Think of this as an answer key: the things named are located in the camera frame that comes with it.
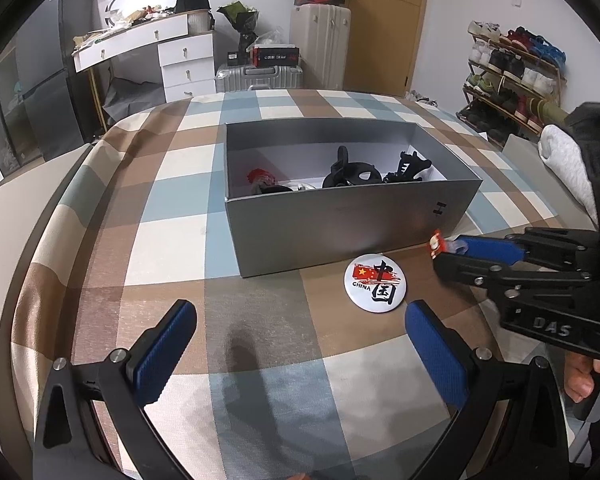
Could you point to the right hand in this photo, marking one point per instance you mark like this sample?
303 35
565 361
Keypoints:
578 379

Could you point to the white pillow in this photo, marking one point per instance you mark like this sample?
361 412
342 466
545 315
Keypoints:
559 152

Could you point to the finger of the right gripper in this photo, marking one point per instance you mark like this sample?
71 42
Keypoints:
489 248
464 270

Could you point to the flower bouquet dark wrap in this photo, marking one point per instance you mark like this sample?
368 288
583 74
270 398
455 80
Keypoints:
243 19

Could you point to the silver aluminium suitcase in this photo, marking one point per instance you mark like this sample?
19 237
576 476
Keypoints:
244 78

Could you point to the black refrigerator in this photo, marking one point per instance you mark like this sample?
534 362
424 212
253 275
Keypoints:
57 98

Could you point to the grey cardboard box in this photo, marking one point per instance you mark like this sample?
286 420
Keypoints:
312 225

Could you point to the round China badge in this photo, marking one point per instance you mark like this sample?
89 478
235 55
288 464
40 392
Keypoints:
375 283

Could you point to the green rolled mat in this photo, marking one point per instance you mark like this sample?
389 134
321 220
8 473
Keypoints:
544 112

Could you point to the black hair claw clip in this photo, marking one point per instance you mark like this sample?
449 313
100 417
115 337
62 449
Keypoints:
343 172

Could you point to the red white charm in box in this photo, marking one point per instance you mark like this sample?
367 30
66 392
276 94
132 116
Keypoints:
263 182

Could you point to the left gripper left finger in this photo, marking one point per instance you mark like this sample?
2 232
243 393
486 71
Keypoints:
156 353

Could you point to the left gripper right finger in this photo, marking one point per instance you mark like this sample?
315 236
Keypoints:
444 353

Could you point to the glass door cabinet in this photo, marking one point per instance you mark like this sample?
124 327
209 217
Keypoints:
18 146

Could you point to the white desk with drawers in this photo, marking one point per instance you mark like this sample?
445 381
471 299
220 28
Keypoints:
185 57

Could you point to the black box on suitcase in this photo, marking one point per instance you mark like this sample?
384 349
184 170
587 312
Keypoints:
271 55

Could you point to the wooden door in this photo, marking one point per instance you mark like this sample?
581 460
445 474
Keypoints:
383 44

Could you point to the shoe rack with shoes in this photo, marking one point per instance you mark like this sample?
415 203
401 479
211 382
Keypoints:
505 70

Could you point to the black character ornament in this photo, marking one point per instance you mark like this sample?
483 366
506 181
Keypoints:
410 169

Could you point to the small red figure charm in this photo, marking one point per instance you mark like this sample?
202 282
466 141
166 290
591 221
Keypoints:
437 244

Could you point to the white upright suitcase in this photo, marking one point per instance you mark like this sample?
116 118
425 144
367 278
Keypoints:
321 32

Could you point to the plaid bed sheet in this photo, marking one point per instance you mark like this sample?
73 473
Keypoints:
284 374

